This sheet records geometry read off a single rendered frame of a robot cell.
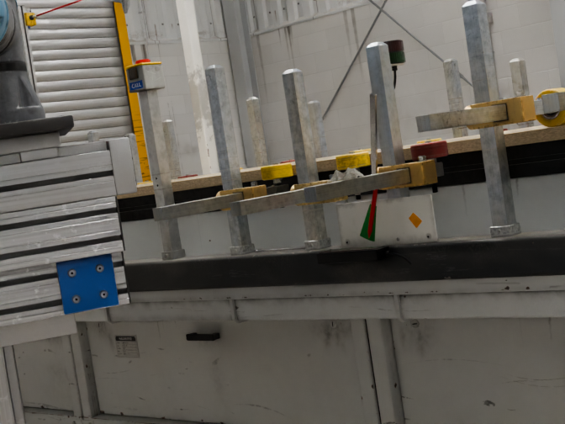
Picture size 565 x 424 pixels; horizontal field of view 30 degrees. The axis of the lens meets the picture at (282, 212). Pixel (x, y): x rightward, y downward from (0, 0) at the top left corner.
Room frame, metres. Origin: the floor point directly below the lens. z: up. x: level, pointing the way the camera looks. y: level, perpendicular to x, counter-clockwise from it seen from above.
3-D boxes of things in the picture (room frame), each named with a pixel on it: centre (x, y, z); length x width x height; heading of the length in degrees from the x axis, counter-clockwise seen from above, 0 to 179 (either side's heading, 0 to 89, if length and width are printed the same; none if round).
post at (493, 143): (2.12, -0.44, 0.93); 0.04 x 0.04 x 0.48; 47
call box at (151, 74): (2.80, 0.30, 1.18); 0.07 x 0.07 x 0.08; 47
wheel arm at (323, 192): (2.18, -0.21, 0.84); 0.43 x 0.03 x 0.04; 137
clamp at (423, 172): (2.27, -0.27, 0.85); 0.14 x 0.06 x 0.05; 47
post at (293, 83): (2.45, -0.07, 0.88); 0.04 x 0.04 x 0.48; 47
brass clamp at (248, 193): (2.61, 0.10, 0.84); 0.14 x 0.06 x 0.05; 47
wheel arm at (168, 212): (2.54, 0.13, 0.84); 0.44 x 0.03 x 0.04; 137
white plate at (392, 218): (2.29, -0.22, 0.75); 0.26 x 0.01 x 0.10; 47
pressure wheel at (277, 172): (2.69, 0.00, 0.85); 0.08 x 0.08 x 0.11
